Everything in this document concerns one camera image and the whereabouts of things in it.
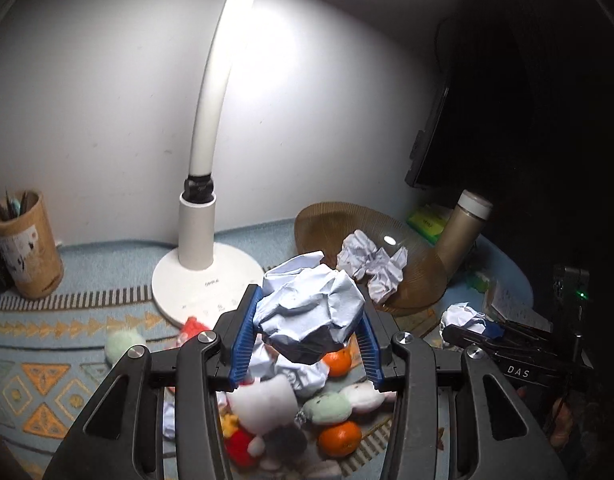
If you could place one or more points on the red plush toy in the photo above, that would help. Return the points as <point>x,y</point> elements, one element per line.
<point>239,446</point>

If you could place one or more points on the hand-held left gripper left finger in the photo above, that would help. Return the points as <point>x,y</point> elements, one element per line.
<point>244,340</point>

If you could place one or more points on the orange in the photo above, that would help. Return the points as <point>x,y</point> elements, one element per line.
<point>339,437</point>
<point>337,362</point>

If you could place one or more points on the bunch of pens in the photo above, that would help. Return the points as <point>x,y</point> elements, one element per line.
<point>9,202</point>

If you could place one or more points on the red snack packet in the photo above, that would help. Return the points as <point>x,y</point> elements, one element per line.
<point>192,327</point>

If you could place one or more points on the pink plush toy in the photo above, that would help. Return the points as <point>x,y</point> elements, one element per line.
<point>367,395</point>

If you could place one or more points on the white and blue plush toy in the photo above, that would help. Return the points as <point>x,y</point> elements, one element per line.
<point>262,395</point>

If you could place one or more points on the patterned blue table mat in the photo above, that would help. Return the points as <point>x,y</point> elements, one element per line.
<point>62,320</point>

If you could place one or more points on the gold thermos bottle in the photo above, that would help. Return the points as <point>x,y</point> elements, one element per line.
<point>459,237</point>

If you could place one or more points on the green packet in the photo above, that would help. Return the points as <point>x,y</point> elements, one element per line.
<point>427,220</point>

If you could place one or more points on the green plush toy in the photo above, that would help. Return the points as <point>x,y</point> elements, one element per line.
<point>327,405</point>

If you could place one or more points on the white desk lamp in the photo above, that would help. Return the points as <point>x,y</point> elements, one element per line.
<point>207,125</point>

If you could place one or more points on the large paper ball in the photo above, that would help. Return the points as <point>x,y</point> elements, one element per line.
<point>307,310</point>

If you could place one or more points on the brown woven bowl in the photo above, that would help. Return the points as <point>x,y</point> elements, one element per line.
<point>327,220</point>

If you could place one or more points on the person's right hand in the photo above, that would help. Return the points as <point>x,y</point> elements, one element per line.
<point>562,422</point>

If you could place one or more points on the bamboo pen holder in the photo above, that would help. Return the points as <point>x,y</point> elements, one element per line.
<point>29,250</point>

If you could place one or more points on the pale green plush ball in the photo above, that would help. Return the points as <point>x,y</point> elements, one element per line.
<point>122,345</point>

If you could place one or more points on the white paper sheet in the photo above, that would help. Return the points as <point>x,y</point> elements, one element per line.
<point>512,305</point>

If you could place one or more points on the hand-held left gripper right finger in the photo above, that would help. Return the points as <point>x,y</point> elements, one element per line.
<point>369,355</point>

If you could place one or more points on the green leafy decoration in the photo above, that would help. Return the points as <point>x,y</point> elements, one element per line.
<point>479,281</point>

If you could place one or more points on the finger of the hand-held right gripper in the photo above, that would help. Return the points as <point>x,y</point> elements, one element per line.
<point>522,332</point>
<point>512,362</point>

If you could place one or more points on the black monitor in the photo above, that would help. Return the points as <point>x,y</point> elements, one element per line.
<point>432,125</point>

